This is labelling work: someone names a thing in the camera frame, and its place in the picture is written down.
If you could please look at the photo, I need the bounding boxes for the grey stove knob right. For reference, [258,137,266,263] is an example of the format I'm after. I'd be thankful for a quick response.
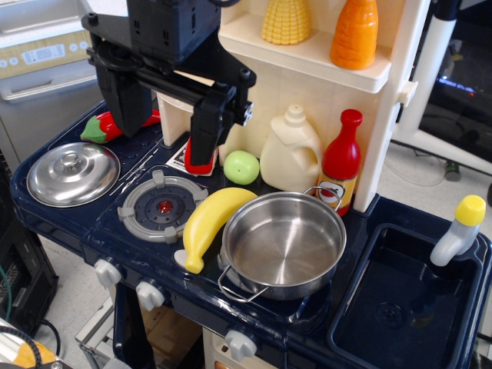
[224,330,258,362]

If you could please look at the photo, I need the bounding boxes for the grey appliance with display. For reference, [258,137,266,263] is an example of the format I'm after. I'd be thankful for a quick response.
[1,1,102,168]

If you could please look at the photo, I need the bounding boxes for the red white toy item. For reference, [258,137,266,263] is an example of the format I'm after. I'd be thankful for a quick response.
[184,138,219,177]

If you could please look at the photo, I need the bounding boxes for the stainless steel pot lid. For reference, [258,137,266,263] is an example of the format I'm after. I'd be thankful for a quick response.
[26,142,121,208]

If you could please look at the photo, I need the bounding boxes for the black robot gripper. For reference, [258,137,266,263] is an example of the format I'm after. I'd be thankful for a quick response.
[81,1,256,165]

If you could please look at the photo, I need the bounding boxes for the green toy apple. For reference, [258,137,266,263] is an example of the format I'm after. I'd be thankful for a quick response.
[224,151,260,185]

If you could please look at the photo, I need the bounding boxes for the cream toy detergent jug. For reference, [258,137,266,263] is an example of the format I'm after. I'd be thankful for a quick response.
[260,105,322,192]

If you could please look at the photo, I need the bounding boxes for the grey stove knob left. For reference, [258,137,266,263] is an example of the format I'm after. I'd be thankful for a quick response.
[95,259,122,288]

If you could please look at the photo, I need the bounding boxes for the red toy chili pepper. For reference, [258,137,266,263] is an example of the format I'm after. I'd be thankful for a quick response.
[79,108,161,145]

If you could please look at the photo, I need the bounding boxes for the red toy ketchup bottle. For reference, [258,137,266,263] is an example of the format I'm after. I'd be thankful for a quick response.
[317,109,363,216]

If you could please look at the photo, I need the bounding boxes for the grey stove knob middle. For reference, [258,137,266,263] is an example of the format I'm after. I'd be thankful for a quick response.
[136,281,165,311]

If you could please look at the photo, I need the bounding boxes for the yellow toy corn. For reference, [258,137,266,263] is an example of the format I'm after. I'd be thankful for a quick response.
[261,0,311,45]

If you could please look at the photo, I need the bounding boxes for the navy toy kitchen counter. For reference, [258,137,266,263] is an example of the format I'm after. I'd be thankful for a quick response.
[11,103,491,368]

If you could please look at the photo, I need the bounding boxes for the orange toy carrot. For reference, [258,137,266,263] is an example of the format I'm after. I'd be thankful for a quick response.
[330,0,379,70]

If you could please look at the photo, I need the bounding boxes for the grey toy stove burner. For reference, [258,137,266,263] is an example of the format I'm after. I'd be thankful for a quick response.
[118,170,208,244]

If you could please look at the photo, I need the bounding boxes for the navy toy sink basin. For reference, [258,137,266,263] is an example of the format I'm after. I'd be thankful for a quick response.
[328,224,490,368]

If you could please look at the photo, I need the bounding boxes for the cream toy kitchen shelf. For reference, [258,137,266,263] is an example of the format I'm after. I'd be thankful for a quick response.
[155,0,431,214]

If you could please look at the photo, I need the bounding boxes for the grey stove knob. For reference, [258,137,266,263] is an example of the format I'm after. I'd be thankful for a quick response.
[224,330,258,362]
[95,259,122,288]
[136,281,165,311]

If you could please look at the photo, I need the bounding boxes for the yellow toy banana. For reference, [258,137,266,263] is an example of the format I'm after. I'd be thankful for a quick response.
[182,188,257,274]

